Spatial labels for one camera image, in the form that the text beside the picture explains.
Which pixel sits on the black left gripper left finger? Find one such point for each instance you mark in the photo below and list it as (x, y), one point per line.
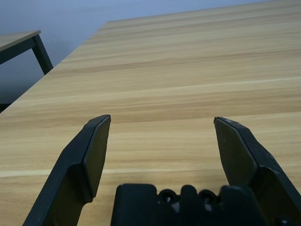
(70, 176)

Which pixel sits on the wooden side table black frame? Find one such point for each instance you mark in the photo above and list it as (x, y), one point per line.
(14, 40)

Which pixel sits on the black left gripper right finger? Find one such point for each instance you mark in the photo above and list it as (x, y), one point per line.
(270, 183)

